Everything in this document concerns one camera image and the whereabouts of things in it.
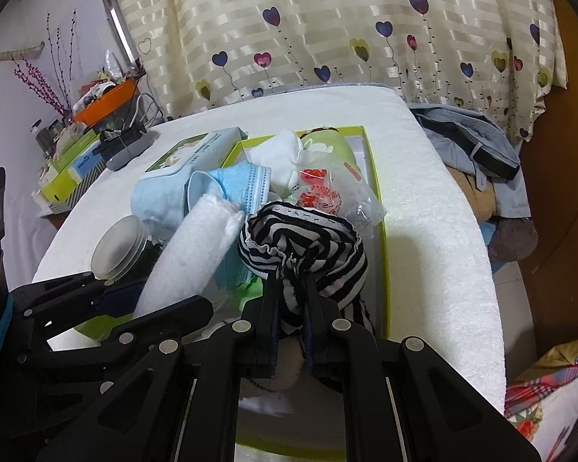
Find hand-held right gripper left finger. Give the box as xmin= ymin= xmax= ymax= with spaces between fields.
xmin=36 ymin=276 xmax=281 ymax=462

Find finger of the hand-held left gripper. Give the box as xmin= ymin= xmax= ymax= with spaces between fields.
xmin=19 ymin=296 xmax=215 ymax=386
xmin=10 ymin=273 xmax=143 ymax=342

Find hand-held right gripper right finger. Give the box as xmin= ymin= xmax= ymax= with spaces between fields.
xmin=304 ymin=274 xmax=543 ymax=462

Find white towel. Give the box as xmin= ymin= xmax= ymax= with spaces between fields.
xmin=135 ymin=192 xmax=246 ymax=318

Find black white striped cloth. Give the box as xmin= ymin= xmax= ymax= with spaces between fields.
xmin=238 ymin=202 xmax=376 ymax=338

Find lime green shallow box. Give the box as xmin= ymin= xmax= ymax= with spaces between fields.
xmin=222 ymin=125 xmax=391 ymax=458

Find red snack packet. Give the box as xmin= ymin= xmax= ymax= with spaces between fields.
xmin=291 ymin=166 xmax=386 ymax=232

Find blue face mask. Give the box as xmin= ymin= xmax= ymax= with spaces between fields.
xmin=188 ymin=162 xmax=273 ymax=290

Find green glass jar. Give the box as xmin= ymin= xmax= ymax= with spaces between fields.
xmin=74 ymin=318 xmax=116 ymax=343

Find dark jar with frosted lid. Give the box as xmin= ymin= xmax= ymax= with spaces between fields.
xmin=91 ymin=216 xmax=150 ymax=282

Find striped tray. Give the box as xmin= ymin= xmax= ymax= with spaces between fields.
xmin=48 ymin=154 xmax=107 ymax=213

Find lime green storage box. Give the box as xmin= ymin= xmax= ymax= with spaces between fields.
xmin=43 ymin=135 xmax=102 ymax=203

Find blue tissue pack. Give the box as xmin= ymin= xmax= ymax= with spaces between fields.
xmin=72 ymin=151 xmax=102 ymax=176

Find grey VR headset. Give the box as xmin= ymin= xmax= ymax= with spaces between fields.
xmin=99 ymin=127 xmax=155 ymax=171

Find light blue wet wipes pack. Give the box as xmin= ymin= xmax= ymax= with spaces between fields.
xmin=131 ymin=127 xmax=247 ymax=241

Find green white socks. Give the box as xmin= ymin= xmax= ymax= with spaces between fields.
xmin=301 ymin=127 xmax=362 ymax=184

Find orange tray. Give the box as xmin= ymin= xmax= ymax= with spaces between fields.
xmin=74 ymin=79 xmax=138 ymax=126

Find tan clothing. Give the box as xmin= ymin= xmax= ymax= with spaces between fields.
xmin=450 ymin=168 xmax=497 ymax=222

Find red flower branches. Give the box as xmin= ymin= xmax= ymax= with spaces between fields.
xmin=12 ymin=55 xmax=71 ymax=116

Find colourful plaid cloth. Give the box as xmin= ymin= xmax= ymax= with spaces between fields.
xmin=503 ymin=337 xmax=578 ymax=462

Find grey clothing pile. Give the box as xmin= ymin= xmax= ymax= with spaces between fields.
xmin=409 ymin=103 xmax=533 ymax=217

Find dark bare branches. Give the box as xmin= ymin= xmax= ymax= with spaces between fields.
xmin=45 ymin=10 xmax=78 ymax=107

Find wooden wardrobe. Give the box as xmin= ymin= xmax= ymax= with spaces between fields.
xmin=520 ymin=0 xmax=578 ymax=371

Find heart print curtain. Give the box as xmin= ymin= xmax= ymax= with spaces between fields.
xmin=111 ymin=0 xmax=569 ymax=142

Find beige fabric strap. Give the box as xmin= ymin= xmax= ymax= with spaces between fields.
xmin=0 ymin=43 xmax=45 ymax=63

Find window frame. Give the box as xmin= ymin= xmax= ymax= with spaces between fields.
xmin=99 ymin=0 xmax=148 ymax=75

